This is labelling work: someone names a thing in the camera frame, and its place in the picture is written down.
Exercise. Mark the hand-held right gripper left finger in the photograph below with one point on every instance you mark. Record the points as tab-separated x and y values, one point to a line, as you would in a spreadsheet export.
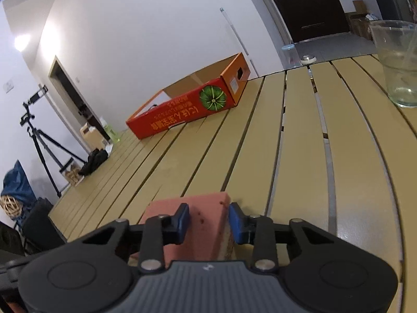
183	223

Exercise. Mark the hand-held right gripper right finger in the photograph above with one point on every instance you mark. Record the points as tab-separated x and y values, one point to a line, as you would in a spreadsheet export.
236	225

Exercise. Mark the pink sponge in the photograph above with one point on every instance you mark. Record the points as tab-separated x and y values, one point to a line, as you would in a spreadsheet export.
203	225

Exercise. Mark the orange cardboard box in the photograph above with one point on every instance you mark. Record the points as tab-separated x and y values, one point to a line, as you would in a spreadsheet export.
182	114

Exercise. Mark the black bag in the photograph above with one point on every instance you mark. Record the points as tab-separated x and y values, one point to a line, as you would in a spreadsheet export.
94	162

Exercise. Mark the green bottle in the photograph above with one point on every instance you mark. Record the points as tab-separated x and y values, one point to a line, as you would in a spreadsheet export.
111	133

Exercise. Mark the small printed carton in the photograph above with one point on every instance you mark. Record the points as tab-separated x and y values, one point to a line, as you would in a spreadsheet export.
70	173

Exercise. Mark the small brown cardboard box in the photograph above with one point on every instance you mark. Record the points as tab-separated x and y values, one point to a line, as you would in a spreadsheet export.
93	137

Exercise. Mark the black case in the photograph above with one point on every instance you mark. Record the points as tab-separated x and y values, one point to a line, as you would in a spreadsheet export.
39	226

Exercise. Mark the dark open doorway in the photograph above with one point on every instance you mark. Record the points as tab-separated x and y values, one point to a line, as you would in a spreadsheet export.
73	97

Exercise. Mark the blue cloth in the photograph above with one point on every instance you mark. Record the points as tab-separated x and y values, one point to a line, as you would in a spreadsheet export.
16	182

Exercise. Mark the wicker ball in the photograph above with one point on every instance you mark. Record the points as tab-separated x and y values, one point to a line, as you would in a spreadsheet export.
9	206

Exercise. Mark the blue capped water bottle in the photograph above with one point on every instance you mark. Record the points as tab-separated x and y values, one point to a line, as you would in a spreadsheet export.
290	57

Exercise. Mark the white round floor device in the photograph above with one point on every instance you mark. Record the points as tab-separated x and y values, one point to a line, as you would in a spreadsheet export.
308	59

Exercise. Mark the clear plastic cup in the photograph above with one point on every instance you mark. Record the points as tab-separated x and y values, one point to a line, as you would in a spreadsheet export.
397	62

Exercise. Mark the dark wooden door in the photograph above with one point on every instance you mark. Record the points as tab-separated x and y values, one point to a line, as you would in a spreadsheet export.
303	3

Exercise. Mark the cardboard boxes by door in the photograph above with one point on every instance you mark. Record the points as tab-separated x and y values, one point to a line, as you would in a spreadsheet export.
360	22

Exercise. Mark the camera tripod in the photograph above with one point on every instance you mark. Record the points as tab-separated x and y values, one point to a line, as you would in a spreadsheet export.
38	138

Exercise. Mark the white wall switch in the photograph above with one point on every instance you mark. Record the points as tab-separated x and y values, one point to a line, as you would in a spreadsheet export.
8	86

